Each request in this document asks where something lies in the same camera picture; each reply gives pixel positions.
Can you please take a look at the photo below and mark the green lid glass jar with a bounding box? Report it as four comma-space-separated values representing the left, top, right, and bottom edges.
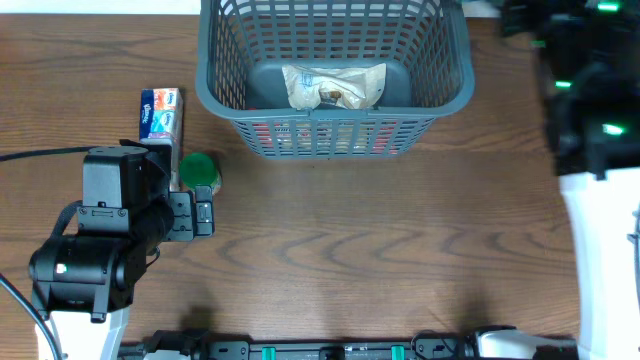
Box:
179, 153, 222, 195

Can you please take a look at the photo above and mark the beige paper pouch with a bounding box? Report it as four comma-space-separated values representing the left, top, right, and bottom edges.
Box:
282, 64, 387, 110

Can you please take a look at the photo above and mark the grey plastic basket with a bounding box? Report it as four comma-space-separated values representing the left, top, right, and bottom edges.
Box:
195, 0, 475, 158

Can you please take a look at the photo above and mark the left black cable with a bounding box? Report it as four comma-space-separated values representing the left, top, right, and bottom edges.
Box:
0, 145, 101, 360

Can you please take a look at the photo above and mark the Kleenex tissue multipack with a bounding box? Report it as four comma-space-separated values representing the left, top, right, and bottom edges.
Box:
139, 88, 184, 191

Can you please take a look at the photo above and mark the orange spaghetti packet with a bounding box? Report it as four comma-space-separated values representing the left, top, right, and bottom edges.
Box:
239, 109, 411, 158

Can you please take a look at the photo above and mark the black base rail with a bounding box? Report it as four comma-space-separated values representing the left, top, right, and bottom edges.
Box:
116, 326, 579, 360

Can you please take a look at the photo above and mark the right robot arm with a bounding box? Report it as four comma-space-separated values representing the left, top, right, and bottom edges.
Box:
474, 0, 639, 359

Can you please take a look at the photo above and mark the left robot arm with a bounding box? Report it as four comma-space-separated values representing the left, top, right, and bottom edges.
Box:
29, 141, 214, 359

